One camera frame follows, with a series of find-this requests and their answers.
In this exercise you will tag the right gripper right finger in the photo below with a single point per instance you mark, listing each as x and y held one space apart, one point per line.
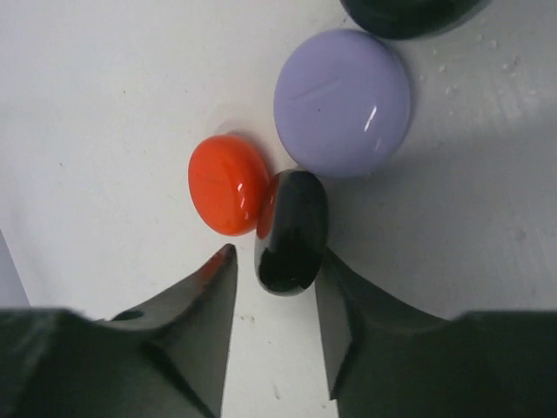
384 358

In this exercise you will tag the purple round charging case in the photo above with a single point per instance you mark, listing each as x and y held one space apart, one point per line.
342 104

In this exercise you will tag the black round charging case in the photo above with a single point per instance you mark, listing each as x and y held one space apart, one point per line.
408 19

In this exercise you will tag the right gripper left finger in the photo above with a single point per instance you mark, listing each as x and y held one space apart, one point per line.
173 349

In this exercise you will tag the red round charging case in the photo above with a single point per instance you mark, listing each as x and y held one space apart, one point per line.
227 179

